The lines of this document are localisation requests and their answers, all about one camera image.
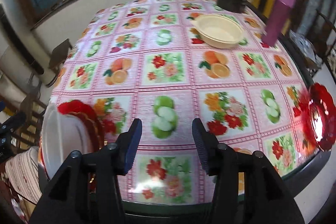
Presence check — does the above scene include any white ceramic plate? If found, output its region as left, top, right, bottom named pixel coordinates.
left=41, top=103, right=94, bottom=179

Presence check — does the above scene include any red scalloped plastic plate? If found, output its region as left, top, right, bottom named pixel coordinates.
left=58, top=100, right=104, bottom=152

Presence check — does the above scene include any cream plastic bowl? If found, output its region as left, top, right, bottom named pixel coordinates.
left=191, top=14, right=244, bottom=49

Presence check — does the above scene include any wooden stool with yellow feet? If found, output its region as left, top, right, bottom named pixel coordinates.
left=19, top=93, right=47, bottom=146

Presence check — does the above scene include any striped chair cushion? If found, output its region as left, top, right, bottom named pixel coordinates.
left=5, top=147, right=42, bottom=204

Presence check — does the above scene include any dark wooden stool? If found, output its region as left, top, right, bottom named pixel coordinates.
left=49, top=39, right=72, bottom=70

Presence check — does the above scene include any white tower air conditioner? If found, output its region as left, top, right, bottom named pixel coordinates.
left=1, top=0, right=58, bottom=87

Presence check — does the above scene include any pink fruit pattern tablecloth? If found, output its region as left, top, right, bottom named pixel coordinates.
left=50, top=0, right=315, bottom=205

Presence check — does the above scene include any pink thermos bottle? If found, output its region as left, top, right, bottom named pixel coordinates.
left=261, top=0, right=296, bottom=47

